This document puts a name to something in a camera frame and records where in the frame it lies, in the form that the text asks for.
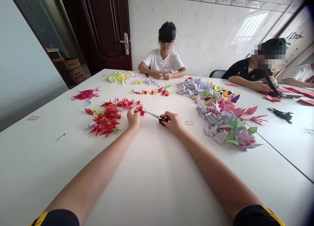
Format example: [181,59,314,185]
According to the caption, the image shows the row of mixed small cranes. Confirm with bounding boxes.
[131,83,172,97]

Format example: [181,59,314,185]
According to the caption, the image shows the black string bundle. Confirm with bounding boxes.
[267,107,294,124]

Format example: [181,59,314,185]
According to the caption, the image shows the black handled scissors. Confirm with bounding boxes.
[142,110,171,127]

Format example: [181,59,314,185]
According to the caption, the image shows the black paper cutter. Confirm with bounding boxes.
[263,69,305,99]

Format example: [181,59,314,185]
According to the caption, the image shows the pink string bundle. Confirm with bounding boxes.
[71,86,101,101]

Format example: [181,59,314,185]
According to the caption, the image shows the stack of red paper sheets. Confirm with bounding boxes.
[255,86,314,106]

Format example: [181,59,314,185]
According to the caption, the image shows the pile of lavender cranes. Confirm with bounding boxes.
[176,76,214,98]

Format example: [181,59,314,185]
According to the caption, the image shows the cluster of yellow lavender cranes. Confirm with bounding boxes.
[133,77,160,86]

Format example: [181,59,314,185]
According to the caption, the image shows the pile of red origami cranes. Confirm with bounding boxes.
[84,97,148,138]

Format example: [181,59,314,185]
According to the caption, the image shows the person's right hand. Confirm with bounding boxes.
[159,111,185,136]

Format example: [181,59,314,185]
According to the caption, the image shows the large mixed colour crane pile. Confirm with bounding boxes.
[191,85,269,152]

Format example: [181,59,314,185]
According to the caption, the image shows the dark brown wooden door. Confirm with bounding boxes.
[58,0,133,76]

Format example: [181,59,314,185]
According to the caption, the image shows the black chair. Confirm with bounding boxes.
[209,69,228,79]

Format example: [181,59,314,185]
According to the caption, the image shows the small white table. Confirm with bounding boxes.
[45,47,62,59]

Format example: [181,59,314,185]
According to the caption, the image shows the person's left hand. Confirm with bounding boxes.
[126,104,144,130]

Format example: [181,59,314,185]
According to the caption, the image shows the pile of green yellow cranes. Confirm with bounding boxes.
[106,70,142,85]

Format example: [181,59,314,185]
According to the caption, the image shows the cardboard box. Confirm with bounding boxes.
[52,57,81,71]
[62,66,87,85]

